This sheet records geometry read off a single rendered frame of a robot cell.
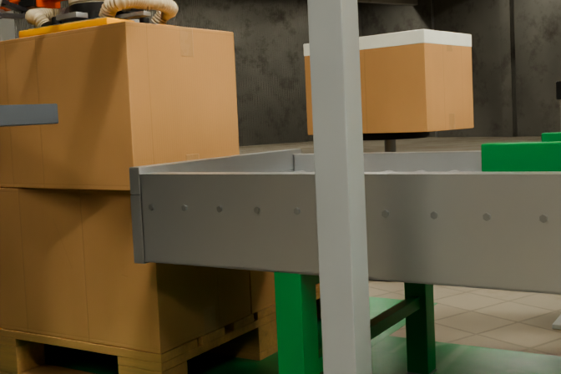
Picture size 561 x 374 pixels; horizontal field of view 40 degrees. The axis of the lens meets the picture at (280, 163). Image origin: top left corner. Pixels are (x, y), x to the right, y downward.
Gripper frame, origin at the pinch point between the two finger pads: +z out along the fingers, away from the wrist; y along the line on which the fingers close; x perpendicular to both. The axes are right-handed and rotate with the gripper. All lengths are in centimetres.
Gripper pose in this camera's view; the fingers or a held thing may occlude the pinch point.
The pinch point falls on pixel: (35, 0)
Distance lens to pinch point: 239.5
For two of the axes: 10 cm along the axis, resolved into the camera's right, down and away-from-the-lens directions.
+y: 0.4, 10.0, 0.6
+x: 8.4, -0.1, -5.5
